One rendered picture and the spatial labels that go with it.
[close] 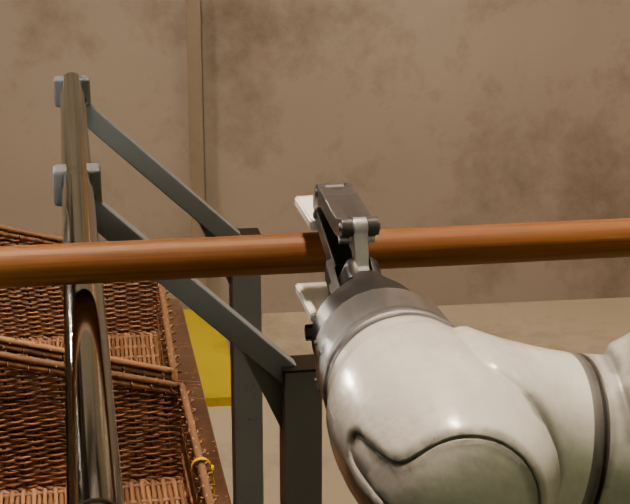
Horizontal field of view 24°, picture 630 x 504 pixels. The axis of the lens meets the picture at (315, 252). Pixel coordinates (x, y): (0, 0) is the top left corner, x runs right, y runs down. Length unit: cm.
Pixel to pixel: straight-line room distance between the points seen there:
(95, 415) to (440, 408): 23
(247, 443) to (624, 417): 132
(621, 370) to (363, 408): 14
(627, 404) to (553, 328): 363
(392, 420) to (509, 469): 6
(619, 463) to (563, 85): 373
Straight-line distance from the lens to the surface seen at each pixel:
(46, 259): 105
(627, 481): 78
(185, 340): 264
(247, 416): 204
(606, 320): 451
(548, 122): 448
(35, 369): 203
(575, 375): 78
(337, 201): 98
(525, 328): 440
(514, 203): 452
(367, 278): 91
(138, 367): 209
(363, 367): 77
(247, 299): 198
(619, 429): 77
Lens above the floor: 151
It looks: 17 degrees down
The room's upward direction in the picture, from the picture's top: straight up
